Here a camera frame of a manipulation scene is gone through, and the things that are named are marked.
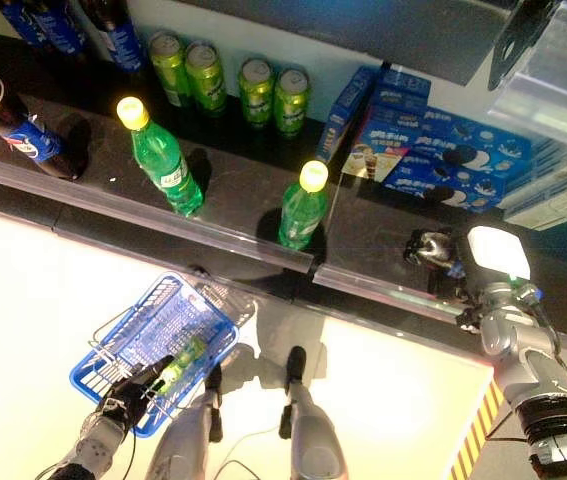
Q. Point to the pale blue white snack box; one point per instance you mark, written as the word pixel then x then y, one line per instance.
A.
pixel 553 200

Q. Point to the green soda bottle yellow cap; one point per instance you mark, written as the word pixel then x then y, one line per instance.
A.
pixel 303 210
pixel 163 160

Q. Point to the blue plastic shopping basket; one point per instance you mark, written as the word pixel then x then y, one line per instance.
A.
pixel 183 310

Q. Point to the yellow black hazard tape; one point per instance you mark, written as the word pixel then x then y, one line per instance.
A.
pixel 478 430

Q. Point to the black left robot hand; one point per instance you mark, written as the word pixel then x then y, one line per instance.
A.
pixel 128 400

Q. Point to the dark upper shelf board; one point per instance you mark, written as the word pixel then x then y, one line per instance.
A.
pixel 363 30

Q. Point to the Pepsi cola bottle blue cap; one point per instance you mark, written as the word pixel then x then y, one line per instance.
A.
pixel 60 25
pixel 118 40
pixel 20 22
pixel 28 140

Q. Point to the grey left robot leg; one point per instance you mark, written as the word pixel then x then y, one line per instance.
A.
pixel 183 440

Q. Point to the clear plastic price rail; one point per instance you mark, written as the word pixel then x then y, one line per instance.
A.
pixel 138 212
pixel 388 295
pixel 563 75

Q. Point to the black store shelf unit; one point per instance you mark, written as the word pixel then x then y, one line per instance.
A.
pixel 243 167

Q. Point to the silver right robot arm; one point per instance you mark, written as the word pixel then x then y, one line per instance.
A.
pixel 538 370

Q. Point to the green soda can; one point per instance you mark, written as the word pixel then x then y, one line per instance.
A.
pixel 206 80
pixel 257 95
pixel 292 102
pixel 168 70

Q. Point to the green plastic soda bottle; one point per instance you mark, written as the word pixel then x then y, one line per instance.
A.
pixel 185 357

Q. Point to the black metal shelf bracket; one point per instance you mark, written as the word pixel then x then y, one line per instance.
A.
pixel 518 45

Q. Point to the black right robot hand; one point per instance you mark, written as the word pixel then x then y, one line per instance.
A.
pixel 498 252

